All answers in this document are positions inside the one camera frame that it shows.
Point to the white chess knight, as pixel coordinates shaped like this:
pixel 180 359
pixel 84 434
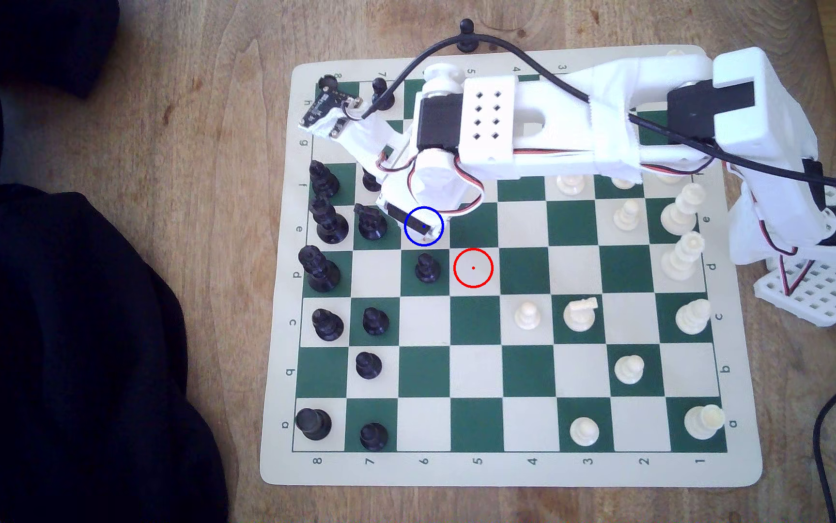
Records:
pixel 572 186
pixel 581 314

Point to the white taped camera mount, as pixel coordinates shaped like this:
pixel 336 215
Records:
pixel 374 142

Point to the black chess rook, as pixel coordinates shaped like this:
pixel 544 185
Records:
pixel 327 81
pixel 313 423

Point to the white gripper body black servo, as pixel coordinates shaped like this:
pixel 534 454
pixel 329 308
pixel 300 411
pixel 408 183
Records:
pixel 414 222

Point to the black chess king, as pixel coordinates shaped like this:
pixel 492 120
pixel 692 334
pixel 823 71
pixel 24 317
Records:
pixel 329 221

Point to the white chess king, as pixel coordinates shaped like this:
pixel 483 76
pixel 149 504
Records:
pixel 682 209

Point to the white chess bishop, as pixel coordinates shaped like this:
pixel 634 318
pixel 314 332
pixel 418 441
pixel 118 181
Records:
pixel 693 317

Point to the black chess knight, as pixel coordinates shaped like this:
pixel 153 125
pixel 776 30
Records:
pixel 371 221

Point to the white perforated base plate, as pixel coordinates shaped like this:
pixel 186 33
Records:
pixel 817 301

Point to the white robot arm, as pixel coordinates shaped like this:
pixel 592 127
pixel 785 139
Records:
pixel 549 109

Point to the black chess queen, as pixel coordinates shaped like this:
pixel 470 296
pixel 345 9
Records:
pixel 318 269

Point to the white chess queen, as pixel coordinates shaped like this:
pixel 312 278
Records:
pixel 682 256

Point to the green white chess mat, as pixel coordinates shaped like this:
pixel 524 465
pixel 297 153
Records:
pixel 527 428

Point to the black cloth garment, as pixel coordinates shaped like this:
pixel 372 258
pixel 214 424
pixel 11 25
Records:
pixel 62 327

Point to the black chess pawn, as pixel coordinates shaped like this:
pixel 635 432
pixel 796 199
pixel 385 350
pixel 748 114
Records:
pixel 368 364
pixel 467 29
pixel 370 181
pixel 374 436
pixel 427 268
pixel 375 321
pixel 383 98

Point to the black chess bishop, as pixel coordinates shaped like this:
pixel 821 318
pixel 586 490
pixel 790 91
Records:
pixel 323 179
pixel 327 325

